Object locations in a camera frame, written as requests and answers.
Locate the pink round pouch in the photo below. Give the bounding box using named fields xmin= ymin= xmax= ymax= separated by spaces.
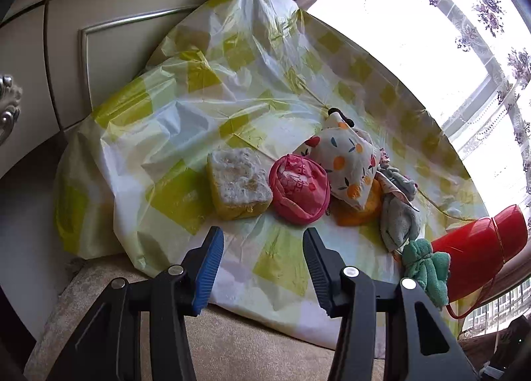
xmin=268 ymin=155 xmax=331 ymax=224

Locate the grey elephant plush toy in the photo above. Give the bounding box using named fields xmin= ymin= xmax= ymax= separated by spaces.
xmin=375 ymin=161 xmax=420 ymax=253

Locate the beige upholstered stool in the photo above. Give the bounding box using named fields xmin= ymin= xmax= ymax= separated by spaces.
xmin=25 ymin=254 xmax=465 ymax=381

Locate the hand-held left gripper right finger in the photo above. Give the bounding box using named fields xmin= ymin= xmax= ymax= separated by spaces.
xmin=302 ymin=227 xmax=478 ymax=381

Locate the green towel cloth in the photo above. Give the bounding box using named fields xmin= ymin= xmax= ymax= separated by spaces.
xmin=402 ymin=239 xmax=451 ymax=308

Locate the yellow checked plastic tablecloth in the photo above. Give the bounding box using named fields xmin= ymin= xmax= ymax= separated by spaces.
xmin=54 ymin=0 xmax=488 ymax=349

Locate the white cabinet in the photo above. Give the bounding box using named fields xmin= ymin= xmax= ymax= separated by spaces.
xmin=0 ymin=0 xmax=268 ymax=183

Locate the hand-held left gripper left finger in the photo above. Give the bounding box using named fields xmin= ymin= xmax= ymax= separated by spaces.
xmin=46 ymin=227 xmax=225 ymax=381

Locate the silver cabinet handle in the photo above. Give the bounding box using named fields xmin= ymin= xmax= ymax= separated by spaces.
xmin=0 ymin=74 xmax=23 ymax=145

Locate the red thermos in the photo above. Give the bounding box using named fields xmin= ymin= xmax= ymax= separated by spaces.
xmin=429 ymin=204 xmax=528 ymax=319

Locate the white printed pouch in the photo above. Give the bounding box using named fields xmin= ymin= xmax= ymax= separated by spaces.
xmin=292 ymin=109 xmax=380 ymax=211

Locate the yellow sponge with white face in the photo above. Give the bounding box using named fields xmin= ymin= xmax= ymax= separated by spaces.
xmin=206 ymin=148 xmax=273 ymax=221

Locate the orange sponge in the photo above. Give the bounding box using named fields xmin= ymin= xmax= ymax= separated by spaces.
xmin=330 ymin=178 xmax=384 ymax=227

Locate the floral lace curtain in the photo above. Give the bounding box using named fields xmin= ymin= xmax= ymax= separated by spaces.
xmin=361 ymin=0 xmax=531 ymax=199

